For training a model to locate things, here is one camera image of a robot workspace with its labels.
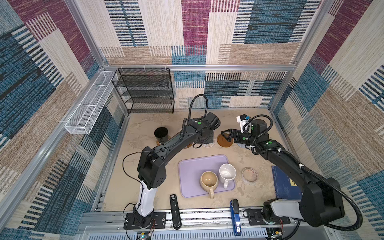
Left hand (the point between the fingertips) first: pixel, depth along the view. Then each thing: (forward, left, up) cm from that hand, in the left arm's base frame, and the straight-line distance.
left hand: (208, 138), depth 85 cm
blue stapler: (-37, -11, -13) cm, 40 cm away
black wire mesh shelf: (+42, +42, +1) cm, 60 cm away
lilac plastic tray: (-12, +10, -17) cm, 23 cm away
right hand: (-1, -9, +3) cm, 10 cm away
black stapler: (-38, +17, -11) cm, 43 cm away
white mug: (-15, -10, -13) cm, 22 cm away
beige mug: (-19, 0, -15) cm, 24 cm away
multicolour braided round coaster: (+4, -2, -15) cm, 16 cm away
